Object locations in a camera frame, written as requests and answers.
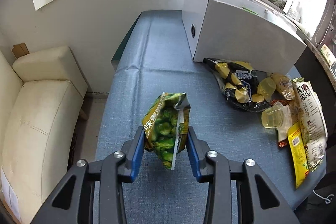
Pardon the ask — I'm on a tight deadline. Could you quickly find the green pea snack bag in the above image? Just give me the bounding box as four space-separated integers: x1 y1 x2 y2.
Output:
142 93 191 170

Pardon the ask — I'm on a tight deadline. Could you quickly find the black yellow chips bag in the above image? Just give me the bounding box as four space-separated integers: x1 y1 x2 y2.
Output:
203 58 270 113

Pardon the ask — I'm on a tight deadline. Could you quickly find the clear jelly cup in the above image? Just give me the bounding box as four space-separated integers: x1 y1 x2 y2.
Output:
252 77 276 103
261 102 284 128

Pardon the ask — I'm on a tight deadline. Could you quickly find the brown edged white snack pack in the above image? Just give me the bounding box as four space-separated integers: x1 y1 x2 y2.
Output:
271 100 298 148

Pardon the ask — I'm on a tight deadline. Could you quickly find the yellow snack bag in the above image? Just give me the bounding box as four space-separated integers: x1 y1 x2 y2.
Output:
288 122 310 189

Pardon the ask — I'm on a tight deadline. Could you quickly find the kuromi round cracker pack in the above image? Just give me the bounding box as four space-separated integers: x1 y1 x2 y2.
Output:
270 73 295 101

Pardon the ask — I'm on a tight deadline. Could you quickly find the white tall snack bag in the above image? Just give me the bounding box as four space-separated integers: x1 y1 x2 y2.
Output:
292 77 327 172

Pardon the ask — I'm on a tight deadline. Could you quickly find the cream leather sofa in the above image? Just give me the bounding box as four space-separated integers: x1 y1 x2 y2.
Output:
1 46 88 223

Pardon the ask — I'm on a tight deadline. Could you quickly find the white storage box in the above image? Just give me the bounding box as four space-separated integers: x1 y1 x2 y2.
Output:
182 0 306 75

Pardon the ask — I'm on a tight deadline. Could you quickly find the white plastic bottle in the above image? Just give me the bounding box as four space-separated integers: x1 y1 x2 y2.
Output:
287 1 301 22

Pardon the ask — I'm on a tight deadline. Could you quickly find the white bead curtain cord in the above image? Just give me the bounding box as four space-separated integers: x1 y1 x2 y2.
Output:
313 2 336 46

